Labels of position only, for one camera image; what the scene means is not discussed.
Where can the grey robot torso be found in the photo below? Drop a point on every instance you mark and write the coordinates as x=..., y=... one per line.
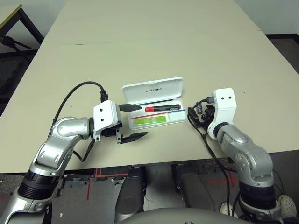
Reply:
x=182, y=217

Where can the white perforated shoe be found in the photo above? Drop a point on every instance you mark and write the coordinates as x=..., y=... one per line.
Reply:
x=225, y=207
x=287, y=205

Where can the red and black marker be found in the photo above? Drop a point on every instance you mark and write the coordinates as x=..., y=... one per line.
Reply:
x=163, y=108

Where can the grey robot left leg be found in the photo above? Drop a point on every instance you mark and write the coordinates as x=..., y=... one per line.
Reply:
x=130, y=193

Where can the grey robot leg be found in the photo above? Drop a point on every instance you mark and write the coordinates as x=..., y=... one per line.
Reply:
x=194, y=189
x=130, y=193

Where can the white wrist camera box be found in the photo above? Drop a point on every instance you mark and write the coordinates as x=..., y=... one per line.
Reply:
x=224, y=102
x=105, y=114

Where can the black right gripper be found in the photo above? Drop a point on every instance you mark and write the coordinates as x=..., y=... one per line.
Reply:
x=208, y=115

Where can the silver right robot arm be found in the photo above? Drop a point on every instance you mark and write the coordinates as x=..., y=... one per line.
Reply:
x=245, y=149

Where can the black framed side table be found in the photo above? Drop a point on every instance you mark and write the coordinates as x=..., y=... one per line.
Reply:
x=30, y=25

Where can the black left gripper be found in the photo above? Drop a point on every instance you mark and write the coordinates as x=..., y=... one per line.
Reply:
x=111, y=130

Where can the black tripod stand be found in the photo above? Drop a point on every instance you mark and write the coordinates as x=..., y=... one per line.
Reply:
x=10, y=42

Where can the grey robot right leg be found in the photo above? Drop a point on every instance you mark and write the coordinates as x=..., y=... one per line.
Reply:
x=194, y=189

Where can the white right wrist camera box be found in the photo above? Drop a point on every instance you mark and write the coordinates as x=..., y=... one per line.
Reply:
x=224, y=102

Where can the green highlighter pen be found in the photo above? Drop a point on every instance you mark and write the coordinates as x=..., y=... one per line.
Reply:
x=151, y=120

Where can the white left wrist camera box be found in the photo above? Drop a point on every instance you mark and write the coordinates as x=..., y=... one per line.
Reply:
x=105, y=114

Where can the white plastic pencil case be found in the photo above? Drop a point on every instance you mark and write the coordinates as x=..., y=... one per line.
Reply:
x=151, y=89

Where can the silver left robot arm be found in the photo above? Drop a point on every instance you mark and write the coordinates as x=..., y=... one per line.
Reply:
x=70, y=126

